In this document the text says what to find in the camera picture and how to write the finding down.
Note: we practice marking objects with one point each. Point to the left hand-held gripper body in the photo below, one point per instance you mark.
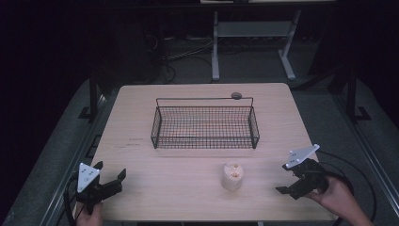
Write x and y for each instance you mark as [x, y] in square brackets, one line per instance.
[89, 190]

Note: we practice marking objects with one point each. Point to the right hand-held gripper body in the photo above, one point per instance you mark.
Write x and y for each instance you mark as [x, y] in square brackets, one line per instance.
[309, 177]

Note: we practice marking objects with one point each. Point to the person's left hand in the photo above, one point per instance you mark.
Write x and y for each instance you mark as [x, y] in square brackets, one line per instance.
[91, 219]

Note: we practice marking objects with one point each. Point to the person's right hand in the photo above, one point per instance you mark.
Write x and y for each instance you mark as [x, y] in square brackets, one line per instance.
[335, 194]

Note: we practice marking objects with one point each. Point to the small grey round object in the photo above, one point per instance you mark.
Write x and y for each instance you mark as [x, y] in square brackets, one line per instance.
[236, 95]

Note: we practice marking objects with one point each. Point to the aluminium frame rail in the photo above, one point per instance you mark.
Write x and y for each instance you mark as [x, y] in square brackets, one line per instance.
[72, 169]
[368, 150]

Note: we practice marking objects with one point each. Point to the black metal stand post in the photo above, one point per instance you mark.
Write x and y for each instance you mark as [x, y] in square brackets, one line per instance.
[352, 94]
[93, 94]

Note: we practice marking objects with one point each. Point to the grey metal desk frame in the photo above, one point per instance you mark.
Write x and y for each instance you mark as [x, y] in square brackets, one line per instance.
[254, 29]

